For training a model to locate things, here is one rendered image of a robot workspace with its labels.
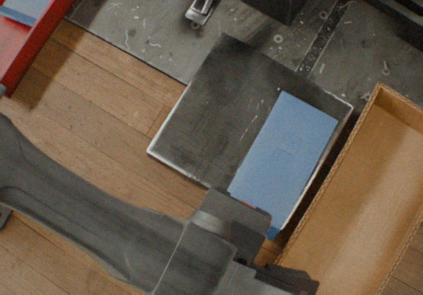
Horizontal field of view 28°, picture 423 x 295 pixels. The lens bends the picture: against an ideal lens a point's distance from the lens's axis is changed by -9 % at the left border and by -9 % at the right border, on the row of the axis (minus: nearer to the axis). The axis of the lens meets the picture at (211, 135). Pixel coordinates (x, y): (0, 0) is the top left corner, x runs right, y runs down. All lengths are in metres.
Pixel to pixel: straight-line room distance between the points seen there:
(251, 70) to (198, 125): 0.08
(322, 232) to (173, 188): 0.17
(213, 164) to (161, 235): 0.32
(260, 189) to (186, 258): 0.30
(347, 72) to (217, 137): 0.17
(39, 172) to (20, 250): 0.40
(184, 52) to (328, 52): 0.16
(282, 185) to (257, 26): 0.19
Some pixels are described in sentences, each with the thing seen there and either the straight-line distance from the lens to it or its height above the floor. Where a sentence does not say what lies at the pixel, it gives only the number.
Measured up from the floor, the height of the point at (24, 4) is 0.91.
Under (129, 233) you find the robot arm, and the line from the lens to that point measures 0.66.
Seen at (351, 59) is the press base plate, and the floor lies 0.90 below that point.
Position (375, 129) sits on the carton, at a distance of 1.02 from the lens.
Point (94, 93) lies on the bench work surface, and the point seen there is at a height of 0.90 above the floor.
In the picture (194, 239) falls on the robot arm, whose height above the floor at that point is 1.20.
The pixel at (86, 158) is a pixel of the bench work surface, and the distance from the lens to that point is 1.02.
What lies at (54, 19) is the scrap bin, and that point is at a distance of 1.06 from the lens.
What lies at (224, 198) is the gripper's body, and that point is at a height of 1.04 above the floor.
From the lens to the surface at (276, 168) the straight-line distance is 0.98.
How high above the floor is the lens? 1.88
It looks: 75 degrees down
